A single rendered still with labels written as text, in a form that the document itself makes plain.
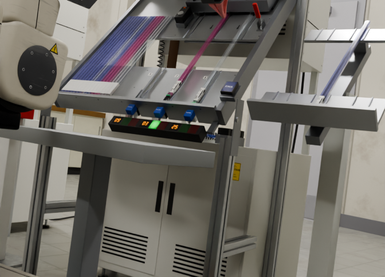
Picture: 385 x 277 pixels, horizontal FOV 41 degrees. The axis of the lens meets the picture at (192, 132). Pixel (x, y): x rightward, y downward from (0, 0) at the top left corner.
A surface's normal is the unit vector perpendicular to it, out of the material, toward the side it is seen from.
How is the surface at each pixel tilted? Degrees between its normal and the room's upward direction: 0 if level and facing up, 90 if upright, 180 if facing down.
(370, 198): 90
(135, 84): 48
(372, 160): 90
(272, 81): 90
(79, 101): 137
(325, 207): 90
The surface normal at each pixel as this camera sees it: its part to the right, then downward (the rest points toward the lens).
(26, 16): 0.85, 0.11
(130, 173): -0.49, -0.07
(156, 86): -0.28, -0.72
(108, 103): -0.43, 0.68
